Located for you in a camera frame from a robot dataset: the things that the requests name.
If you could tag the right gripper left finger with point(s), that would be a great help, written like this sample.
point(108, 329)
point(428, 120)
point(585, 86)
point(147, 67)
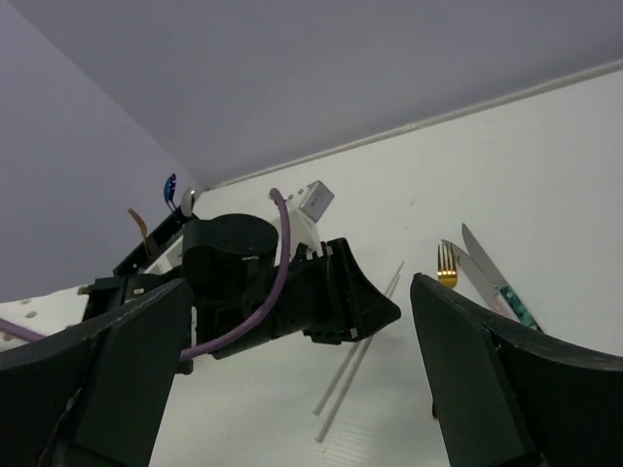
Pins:
point(95, 393)

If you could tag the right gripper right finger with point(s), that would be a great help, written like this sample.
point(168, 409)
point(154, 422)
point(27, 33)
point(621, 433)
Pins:
point(507, 395)

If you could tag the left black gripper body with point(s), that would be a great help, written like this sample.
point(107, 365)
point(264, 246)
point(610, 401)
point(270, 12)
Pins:
point(244, 299)

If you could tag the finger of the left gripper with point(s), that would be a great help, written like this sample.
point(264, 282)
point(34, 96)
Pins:
point(365, 309)

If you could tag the clear chopstick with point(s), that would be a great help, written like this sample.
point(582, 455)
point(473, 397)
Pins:
point(341, 370)
point(347, 380)

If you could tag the silver spoon pink handle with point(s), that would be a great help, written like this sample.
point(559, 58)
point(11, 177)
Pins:
point(187, 203)

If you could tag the gold fork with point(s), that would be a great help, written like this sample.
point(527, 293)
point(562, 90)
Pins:
point(447, 266)

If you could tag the blue metallic spoon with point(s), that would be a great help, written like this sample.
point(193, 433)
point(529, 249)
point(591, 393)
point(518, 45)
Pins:
point(169, 191)

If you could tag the copper fork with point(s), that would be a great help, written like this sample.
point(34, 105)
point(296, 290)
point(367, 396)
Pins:
point(142, 227)

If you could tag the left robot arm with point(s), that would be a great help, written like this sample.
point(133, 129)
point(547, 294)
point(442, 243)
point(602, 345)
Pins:
point(106, 294)

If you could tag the black utensil container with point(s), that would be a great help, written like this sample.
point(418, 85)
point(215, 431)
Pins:
point(141, 257)

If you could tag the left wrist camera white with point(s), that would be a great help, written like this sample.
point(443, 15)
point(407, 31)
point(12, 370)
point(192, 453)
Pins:
point(305, 209)

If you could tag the silver knife iridescent handle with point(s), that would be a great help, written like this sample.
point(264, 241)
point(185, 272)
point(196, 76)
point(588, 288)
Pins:
point(506, 293)

